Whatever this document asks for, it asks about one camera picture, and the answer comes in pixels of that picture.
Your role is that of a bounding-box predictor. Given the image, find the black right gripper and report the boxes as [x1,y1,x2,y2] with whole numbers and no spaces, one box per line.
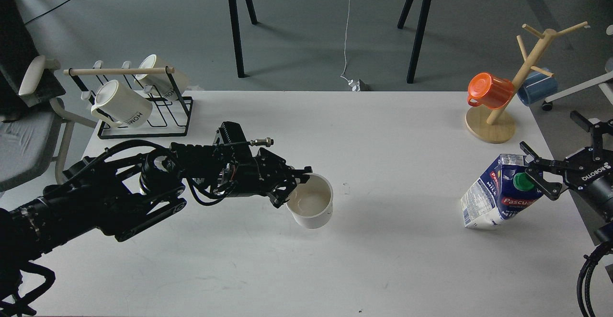
[520,111,613,224]

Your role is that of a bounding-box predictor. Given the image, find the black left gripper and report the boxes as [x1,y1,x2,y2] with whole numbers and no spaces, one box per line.
[211,147,313,208]

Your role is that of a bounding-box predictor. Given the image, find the white smiley face mug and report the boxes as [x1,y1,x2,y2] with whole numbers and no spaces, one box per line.
[285,173,333,229]

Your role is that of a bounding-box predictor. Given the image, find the blue Pascual milk carton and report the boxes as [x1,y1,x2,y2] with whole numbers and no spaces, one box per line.
[460,154,544,229]

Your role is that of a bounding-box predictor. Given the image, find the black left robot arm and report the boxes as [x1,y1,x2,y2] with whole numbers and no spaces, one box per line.
[0,121,312,317]

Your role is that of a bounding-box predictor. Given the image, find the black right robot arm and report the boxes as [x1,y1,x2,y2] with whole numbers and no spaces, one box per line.
[519,111,613,317]

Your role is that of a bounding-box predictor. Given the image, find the blue plastic cup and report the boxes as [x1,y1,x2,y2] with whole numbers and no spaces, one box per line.
[516,72,558,106]

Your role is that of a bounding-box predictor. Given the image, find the orange plastic cup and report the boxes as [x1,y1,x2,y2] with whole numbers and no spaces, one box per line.
[467,72,514,110]

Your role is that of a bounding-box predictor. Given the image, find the white chair base with wheels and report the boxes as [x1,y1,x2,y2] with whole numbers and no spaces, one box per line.
[540,21,613,111]

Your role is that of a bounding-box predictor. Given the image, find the wooden mug tree stand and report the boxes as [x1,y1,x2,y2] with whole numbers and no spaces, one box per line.
[465,21,589,143]

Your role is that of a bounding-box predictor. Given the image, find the white power plug adapter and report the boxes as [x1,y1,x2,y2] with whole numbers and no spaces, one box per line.
[348,79,372,92]

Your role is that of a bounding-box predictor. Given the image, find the white mug rear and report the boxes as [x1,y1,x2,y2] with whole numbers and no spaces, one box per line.
[135,54,191,101]

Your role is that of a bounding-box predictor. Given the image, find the white HOME mug front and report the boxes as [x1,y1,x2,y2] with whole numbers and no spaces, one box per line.
[91,79,153,127]

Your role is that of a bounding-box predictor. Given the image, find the black table legs left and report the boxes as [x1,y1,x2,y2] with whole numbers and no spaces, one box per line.
[224,0,258,79]

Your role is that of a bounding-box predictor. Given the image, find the black table legs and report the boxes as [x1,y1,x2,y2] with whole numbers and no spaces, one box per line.
[224,0,258,79]
[397,0,432,84]

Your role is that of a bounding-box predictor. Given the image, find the black table legs right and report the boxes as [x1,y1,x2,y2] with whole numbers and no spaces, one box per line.
[397,0,432,84]

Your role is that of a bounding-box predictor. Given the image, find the white cable on floor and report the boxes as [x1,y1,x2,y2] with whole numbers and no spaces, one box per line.
[339,0,359,85]

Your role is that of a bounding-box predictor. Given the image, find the black wire mug rack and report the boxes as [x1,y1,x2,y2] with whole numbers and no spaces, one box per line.
[64,62,193,139]

